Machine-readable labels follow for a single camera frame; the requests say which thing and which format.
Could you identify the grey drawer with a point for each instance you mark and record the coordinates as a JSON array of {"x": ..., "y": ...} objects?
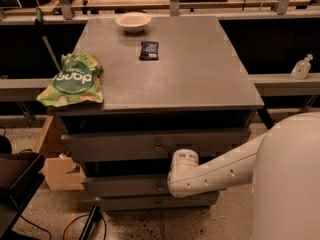
[
  {"x": 126, "y": 178},
  {"x": 163, "y": 201},
  {"x": 139, "y": 145}
]

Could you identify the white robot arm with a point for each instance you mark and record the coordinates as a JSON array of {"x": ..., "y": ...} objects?
[{"x": 283, "y": 167}]

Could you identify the grey drawer cabinet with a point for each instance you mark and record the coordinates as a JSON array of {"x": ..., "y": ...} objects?
[{"x": 197, "y": 82}]

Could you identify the grey top drawer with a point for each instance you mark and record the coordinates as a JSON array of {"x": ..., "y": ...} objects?
[{"x": 139, "y": 145}]

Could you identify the grey bottom drawer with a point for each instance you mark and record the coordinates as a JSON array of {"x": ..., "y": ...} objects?
[{"x": 163, "y": 201}]

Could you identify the dark blue snack packet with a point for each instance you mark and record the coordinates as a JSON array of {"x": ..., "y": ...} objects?
[{"x": 149, "y": 50}]

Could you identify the green snack bag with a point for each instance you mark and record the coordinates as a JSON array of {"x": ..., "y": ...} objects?
[{"x": 77, "y": 82}]

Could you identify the white bowl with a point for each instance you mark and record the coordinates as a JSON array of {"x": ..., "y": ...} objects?
[{"x": 133, "y": 22}]

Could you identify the wooden box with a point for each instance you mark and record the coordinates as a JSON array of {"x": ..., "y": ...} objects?
[{"x": 60, "y": 171}]

